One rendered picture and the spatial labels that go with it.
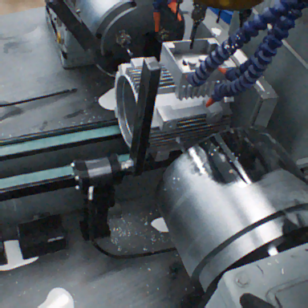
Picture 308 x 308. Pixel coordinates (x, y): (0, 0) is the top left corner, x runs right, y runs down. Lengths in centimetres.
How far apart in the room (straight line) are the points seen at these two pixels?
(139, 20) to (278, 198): 57
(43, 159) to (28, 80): 39
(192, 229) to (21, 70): 85
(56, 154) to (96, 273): 28
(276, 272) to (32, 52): 107
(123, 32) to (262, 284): 67
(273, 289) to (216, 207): 15
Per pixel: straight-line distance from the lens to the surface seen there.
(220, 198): 62
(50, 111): 119
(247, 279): 53
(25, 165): 97
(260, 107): 80
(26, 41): 146
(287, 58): 91
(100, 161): 75
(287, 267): 57
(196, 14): 73
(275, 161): 66
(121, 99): 95
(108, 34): 100
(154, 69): 62
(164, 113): 80
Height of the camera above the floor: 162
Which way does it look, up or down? 47 degrees down
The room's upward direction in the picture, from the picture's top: 11 degrees clockwise
